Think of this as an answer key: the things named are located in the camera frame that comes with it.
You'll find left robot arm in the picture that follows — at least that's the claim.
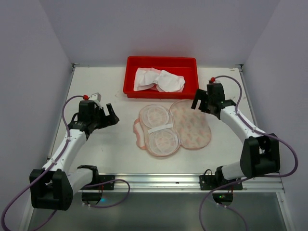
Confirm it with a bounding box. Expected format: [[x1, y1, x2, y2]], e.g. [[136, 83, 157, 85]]
[[29, 100, 119, 211]]

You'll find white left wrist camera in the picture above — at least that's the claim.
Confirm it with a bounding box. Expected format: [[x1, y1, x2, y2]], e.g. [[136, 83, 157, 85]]
[[82, 92, 102, 108]]

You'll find white bra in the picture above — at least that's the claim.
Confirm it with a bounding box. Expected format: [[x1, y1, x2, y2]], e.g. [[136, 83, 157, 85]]
[[133, 68, 186, 92]]

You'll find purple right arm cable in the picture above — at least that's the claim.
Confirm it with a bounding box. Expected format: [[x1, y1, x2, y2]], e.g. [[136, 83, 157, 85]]
[[198, 75, 299, 231]]

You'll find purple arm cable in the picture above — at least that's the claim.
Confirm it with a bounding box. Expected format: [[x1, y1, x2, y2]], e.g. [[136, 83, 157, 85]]
[[0, 95, 130, 231], [198, 75, 299, 231]]

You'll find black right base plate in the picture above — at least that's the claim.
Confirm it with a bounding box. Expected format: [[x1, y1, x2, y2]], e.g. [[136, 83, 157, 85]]
[[199, 169, 238, 191]]

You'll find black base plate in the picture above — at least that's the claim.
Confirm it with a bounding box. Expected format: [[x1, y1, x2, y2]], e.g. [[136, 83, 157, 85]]
[[199, 169, 238, 191], [97, 175, 115, 191]]

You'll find pink bra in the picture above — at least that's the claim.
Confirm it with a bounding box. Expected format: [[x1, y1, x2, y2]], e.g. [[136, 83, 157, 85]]
[[143, 83, 161, 91]]

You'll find aluminium mounting rail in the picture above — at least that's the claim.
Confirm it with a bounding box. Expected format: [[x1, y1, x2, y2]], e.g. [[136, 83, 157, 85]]
[[74, 172, 282, 193]]

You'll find floral mesh laundry bag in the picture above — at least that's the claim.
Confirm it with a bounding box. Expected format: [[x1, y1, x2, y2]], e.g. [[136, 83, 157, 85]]
[[133, 100, 212, 158]]

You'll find red plastic tray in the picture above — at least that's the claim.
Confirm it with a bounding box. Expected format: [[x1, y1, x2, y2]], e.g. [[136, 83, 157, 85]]
[[123, 56, 199, 100]]

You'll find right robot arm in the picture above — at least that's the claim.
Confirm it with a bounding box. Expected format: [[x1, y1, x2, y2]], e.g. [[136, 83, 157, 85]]
[[191, 82, 280, 187]]

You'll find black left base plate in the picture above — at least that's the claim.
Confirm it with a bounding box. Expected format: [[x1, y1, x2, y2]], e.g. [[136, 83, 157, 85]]
[[97, 175, 115, 191]]

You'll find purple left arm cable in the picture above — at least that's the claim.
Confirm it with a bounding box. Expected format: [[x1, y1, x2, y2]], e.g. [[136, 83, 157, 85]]
[[0, 95, 130, 231]]

